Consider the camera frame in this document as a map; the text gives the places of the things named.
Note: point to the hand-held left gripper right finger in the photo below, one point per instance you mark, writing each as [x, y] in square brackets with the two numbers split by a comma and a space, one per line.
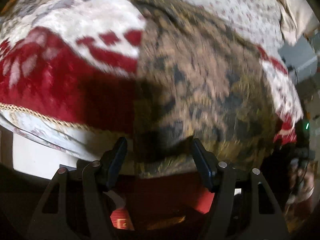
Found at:
[203, 163]

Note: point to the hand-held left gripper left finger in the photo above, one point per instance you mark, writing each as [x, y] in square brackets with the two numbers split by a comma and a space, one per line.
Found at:
[115, 162]

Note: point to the brown patterned small garment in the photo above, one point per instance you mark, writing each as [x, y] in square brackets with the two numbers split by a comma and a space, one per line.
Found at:
[200, 80]

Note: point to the person's right hand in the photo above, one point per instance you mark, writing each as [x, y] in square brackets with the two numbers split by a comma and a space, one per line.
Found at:
[306, 182]

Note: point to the red cloth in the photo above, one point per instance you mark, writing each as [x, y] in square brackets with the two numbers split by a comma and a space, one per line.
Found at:
[162, 195]

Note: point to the white bed side panel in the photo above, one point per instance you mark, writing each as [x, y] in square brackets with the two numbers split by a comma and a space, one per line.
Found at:
[37, 155]

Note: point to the red white floral blanket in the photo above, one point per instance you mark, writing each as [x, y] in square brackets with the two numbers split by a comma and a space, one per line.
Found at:
[50, 80]

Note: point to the beige pillow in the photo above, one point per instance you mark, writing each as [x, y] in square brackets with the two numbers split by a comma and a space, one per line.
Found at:
[297, 12]

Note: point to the white floral bedsheet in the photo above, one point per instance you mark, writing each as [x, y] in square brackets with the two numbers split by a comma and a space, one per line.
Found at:
[225, 0]

